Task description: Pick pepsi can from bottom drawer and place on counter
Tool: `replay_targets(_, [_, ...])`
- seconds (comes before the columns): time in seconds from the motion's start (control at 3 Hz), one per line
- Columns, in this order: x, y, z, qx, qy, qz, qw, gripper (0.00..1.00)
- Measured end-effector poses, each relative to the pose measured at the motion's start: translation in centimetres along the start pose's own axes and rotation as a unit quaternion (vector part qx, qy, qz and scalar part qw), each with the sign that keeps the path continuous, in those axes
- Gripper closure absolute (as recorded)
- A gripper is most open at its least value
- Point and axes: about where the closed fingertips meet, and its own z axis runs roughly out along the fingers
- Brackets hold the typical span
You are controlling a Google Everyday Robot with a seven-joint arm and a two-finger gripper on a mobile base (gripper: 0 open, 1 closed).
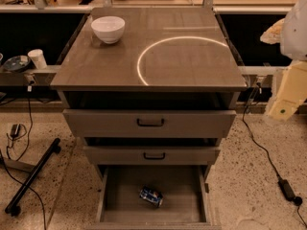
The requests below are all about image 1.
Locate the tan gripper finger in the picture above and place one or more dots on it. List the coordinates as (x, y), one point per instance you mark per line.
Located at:
(273, 33)
(289, 91)

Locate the blue pepsi can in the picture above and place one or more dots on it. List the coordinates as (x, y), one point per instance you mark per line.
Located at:
(152, 196)

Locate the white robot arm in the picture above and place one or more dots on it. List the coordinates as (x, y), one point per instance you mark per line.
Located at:
(291, 34)

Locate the grey drawer cabinet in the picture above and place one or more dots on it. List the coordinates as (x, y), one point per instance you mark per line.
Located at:
(167, 59)

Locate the grey middle drawer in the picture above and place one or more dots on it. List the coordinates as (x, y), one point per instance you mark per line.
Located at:
(151, 155)

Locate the open grey bottom drawer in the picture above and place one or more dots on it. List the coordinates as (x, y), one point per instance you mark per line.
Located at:
(185, 203)

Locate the grey top drawer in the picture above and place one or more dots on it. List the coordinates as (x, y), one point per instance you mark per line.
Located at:
(149, 124)

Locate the black power adapter right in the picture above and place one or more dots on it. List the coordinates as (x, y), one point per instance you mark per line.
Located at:
(286, 189)

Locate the black power adapter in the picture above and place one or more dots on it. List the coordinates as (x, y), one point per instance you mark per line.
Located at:
(15, 130)
(286, 189)

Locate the white ceramic bowl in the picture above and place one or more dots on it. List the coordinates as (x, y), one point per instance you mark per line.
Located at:
(109, 29)

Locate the white paper cup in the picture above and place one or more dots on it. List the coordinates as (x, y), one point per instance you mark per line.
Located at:
(38, 58)

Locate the dark blue plate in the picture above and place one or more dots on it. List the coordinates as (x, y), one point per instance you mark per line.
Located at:
(17, 64)

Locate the black power adapter left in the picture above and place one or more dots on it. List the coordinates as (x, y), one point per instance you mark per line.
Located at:
(15, 130)

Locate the black stand leg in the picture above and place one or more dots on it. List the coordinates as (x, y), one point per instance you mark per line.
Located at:
(13, 209)

